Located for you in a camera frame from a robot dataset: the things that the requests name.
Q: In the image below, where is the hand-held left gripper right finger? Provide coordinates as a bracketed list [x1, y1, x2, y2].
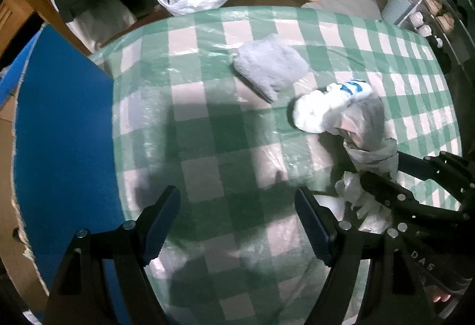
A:
[295, 187, 442, 325]

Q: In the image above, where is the person's right hand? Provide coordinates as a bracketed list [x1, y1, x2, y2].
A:
[432, 290, 454, 305]

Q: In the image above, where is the white and grey sock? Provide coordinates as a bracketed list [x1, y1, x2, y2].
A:
[334, 95, 399, 181]

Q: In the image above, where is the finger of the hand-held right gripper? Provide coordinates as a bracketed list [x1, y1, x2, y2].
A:
[360, 172, 470, 223]
[396, 151, 475, 196]

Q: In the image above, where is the green checked tablecloth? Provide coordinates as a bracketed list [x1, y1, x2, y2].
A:
[87, 6, 463, 325]

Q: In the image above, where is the blue cardboard box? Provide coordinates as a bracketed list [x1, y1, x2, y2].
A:
[0, 24, 129, 325]

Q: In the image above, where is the shoe rack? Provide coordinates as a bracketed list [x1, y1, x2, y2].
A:
[399, 0, 468, 73]

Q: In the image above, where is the white sack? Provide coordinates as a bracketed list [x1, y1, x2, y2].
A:
[67, 0, 136, 47]

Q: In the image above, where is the wooden cabinet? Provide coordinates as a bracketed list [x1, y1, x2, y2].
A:
[0, 0, 65, 81]

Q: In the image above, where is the light blue waste bin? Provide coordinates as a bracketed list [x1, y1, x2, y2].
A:
[382, 0, 418, 27]

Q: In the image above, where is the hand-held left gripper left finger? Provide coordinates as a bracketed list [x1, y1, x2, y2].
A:
[42, 186, 182, 325]

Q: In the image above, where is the grey fluffy cloth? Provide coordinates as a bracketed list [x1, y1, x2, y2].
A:
[232, 34, 310, 104]

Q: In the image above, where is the white cloth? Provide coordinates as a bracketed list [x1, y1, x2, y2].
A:
[335, 171, 394, 234]

